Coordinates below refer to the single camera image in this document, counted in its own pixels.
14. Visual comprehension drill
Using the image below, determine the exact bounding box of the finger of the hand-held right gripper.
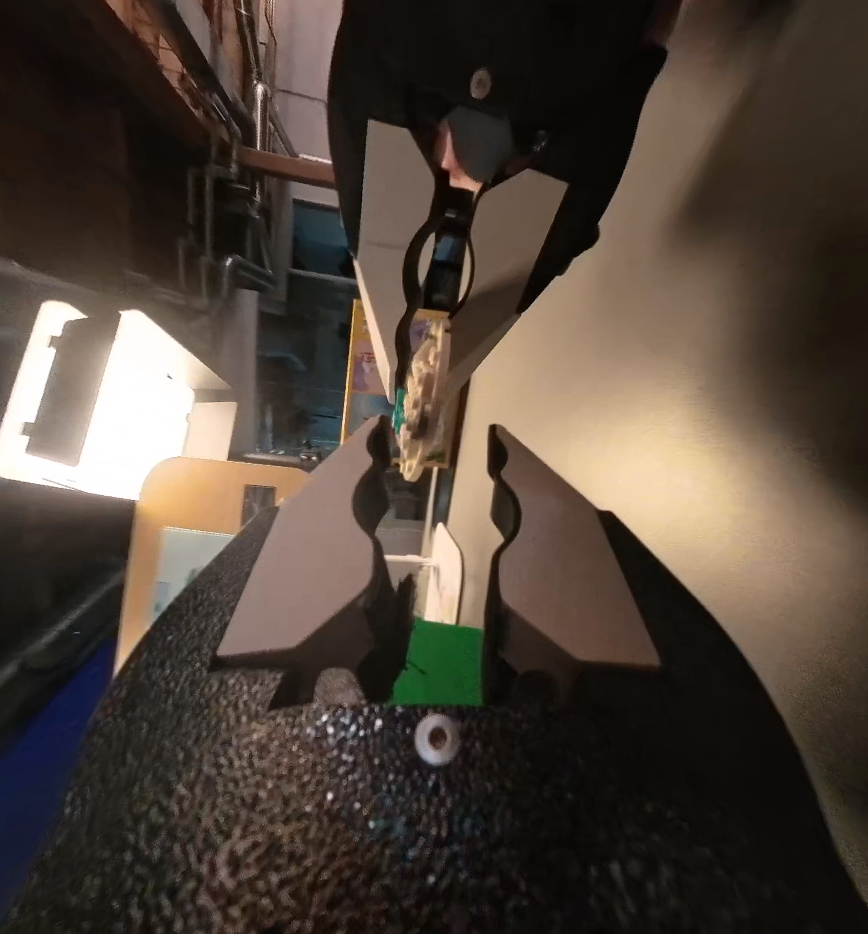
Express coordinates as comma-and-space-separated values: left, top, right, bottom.
351, 119, 451, 404
443, 168, 569, 396

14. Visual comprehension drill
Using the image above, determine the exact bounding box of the green plastic bin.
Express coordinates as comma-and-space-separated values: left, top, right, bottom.
386, 619, 488, 707

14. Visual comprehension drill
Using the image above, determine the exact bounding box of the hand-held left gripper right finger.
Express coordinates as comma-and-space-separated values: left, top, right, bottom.
487, 425, 663, 676

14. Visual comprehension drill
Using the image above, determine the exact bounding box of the light blue instruction booklet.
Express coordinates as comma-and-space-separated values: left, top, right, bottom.
153, 529, 239, 621

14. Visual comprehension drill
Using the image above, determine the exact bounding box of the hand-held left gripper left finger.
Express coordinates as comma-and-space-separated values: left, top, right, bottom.
214, 416, 397, 703

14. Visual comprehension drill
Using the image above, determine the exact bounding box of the studio light panel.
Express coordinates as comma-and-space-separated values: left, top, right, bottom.
0, 301, 239, 502

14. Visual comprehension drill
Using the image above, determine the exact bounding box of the round white lego plate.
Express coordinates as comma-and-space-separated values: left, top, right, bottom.
394, 310, 454, 480

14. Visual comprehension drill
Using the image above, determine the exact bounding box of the person's right hand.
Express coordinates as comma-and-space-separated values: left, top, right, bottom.
437, 120, 482, 183

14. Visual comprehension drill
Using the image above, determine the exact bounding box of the yellow lego box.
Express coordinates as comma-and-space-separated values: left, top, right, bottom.
341, 299, 471, 469

